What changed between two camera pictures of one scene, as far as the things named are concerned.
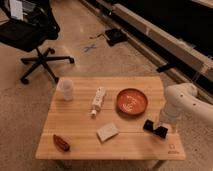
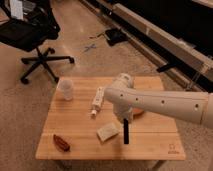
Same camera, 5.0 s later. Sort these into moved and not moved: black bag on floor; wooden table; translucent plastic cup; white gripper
Moved: white gripper
Not moved: black bag on floor; wooden table; translucent plastic cup
